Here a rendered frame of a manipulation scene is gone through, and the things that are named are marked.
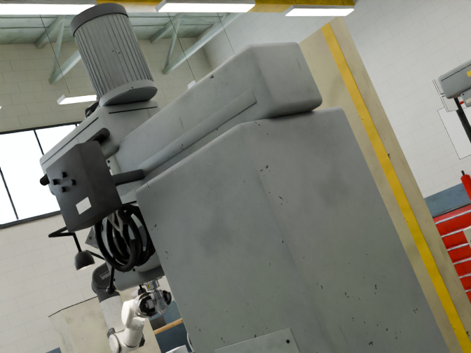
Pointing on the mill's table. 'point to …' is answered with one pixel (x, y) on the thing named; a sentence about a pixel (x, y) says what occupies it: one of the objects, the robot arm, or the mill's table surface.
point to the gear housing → (113, 165)
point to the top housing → (128, 120)
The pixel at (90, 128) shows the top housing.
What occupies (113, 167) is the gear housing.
